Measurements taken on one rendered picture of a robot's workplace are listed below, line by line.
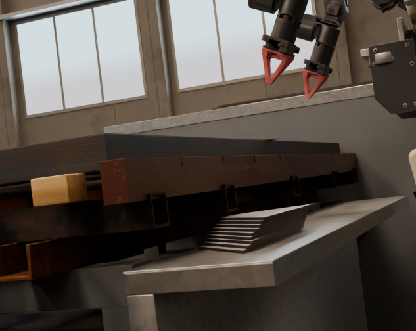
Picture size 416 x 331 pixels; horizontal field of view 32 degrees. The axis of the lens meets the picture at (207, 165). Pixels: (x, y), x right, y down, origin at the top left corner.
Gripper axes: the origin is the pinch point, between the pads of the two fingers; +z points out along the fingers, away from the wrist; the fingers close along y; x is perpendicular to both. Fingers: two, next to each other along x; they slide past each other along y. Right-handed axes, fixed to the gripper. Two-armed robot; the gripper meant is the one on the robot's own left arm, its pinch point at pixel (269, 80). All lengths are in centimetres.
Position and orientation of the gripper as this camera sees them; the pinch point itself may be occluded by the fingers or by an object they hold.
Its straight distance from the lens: 163.5
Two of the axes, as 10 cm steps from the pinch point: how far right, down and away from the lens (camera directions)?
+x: 8.9, 3.2, -3.3
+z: -3.0, 9.5, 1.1
